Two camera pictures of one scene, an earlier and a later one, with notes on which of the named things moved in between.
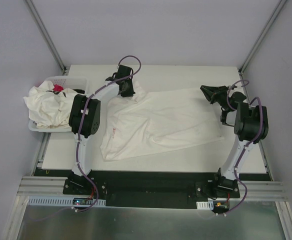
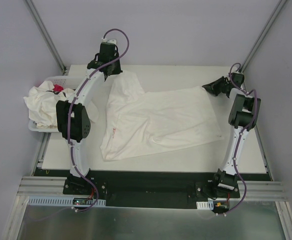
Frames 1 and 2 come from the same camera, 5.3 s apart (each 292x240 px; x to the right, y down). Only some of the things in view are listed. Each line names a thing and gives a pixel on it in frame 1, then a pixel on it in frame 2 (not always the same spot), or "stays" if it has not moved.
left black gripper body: [127, 89] to [112, 69]
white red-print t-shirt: [145, 123] stays
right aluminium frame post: [260, 35] stays
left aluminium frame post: [41, 25] stays
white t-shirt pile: [49, 108] stays
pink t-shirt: [57, 88] stays
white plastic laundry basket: [66, 82] stays
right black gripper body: [216, 93] to [218, 86]
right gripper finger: [210, 90] to [215, 87]
